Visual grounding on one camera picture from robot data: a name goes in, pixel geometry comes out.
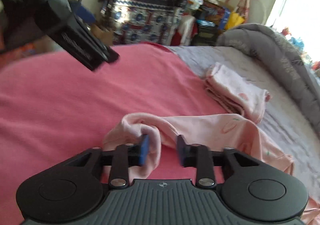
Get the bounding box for pink strawberry print shirt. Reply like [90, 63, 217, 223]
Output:
[102, 112, 320, 225]

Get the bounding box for pink strawberry pants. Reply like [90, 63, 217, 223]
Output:
[204, 63, 271, 124]

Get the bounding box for blue patterned storage bag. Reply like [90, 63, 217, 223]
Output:
[98, 0, 187, 46]

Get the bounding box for pink red towel blanket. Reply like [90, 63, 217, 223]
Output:
[1, 43, 223, 224]

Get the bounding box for lilac butterfly bed sheet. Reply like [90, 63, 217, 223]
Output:
[169, 46, 319, 200]

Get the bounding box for grey quilted comforter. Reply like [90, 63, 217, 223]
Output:
[216, 23, 319, 135]

